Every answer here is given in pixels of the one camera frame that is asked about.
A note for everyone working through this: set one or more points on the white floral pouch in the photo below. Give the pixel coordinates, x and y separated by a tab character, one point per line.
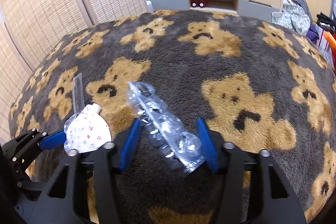
86	130

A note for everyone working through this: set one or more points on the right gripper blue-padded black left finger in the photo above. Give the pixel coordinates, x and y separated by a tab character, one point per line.
64	197

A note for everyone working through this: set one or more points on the woven bamboo folding screen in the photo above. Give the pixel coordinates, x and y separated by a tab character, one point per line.
41	40

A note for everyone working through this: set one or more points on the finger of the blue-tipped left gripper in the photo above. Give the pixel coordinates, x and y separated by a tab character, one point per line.
52	141

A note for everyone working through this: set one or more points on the orange handle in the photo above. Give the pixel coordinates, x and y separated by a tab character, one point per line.
330	39

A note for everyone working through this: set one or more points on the teddy bear pattern blanket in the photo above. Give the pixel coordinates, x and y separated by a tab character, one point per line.
259	84

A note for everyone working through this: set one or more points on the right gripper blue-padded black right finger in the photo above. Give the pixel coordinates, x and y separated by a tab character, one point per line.
271	198

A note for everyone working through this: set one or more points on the clear blister plastic packaging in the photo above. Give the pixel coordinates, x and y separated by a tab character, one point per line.
181	149

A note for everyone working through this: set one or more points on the floral green cloth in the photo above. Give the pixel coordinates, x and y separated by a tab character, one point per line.
292	17

